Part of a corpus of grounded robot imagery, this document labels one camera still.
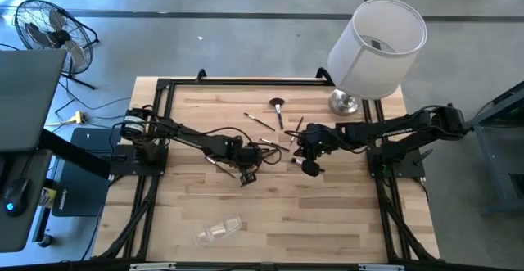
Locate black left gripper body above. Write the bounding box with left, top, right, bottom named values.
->
left=234, top=146, right=266, bottom=187

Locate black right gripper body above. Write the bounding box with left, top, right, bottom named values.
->
left=303, top=122, right=333, bottom=160

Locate thin black makeup brush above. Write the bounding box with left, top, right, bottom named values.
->
left=204, top=156, right=237, bottom=180
left=290, top=116, right=305, bottom=145
left=243, top=112, right=277, bottom=133
left=260, top=138, right=291, bottom=152

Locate black fan makeup brush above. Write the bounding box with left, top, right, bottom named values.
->
left=269, top=96, right=285, bottom=131

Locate clear acrylic organizer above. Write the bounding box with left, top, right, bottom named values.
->
left=193, top=212, right=243, bottom=247

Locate white shade silver table lamp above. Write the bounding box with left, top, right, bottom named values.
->
left=327, top=0, right=428, bottom=117

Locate black Trossen box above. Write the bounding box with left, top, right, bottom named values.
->
left=51, top=127, right=124, bottom=218

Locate black diagonal beam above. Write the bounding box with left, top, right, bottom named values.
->
left=38, top=129, right=112, bottom=181

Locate grey metal cart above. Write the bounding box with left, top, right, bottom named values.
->
left=452, top=80, right=524, bottom=217

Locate yellow label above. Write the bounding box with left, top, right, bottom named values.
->
left=39, top=186, right=57, bottom=210

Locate black floor fan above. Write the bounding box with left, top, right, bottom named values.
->
left=14, top=0, right=101, bottom=91

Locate black computer mouse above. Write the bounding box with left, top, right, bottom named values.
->
left=2, top=178, right=31, bottom=218

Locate dark grey desk slab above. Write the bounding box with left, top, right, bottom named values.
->
left=0, top=150, right=54, bottom=254

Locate black aluminium table frame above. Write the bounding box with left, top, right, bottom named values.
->
left=92, top=68, right=441, bottom=271

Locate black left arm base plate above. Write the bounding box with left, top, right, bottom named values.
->
left=109, top=144, right=169, bottom=178

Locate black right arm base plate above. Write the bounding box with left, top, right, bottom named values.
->
left=367, top=144, right=427, bottom=179

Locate silver frame bracket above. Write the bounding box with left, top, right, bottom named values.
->
left=359, top=264, right=405, bottom=271
left=129, top=262, right=177, bottom=271

